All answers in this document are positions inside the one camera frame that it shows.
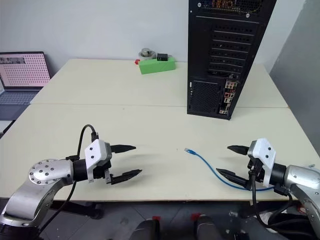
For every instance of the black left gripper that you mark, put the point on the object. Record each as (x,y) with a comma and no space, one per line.
(101,171)

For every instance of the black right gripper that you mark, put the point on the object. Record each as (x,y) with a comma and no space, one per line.
(257,172)

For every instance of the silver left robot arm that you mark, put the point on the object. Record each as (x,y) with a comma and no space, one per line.
(40,175)

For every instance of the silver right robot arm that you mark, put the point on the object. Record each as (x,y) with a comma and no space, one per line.
(300,180)

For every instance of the black table support bar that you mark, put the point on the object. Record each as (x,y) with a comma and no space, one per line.
(80,208)

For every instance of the dark rounded shape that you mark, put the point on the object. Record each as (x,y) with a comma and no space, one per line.
(206,227)
(147,228)

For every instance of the green rectangular block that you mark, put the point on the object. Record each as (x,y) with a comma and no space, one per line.
(156,66)

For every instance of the small red object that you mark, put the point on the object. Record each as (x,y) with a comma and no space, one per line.
(137,61)

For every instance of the black computer tower case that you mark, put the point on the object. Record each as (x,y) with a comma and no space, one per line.
(225,62)

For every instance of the silver round metal weight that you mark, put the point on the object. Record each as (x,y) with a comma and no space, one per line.
(147,53)

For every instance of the small black box device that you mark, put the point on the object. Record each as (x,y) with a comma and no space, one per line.
(162,57)

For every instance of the open laptop computer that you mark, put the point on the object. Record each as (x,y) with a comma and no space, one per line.
(22,75)

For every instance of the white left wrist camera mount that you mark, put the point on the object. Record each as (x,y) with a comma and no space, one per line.
(96,152)

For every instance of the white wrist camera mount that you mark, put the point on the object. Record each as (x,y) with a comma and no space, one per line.
(96,152)
(265,152)

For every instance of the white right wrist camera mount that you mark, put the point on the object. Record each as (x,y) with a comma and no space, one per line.
(265,152)

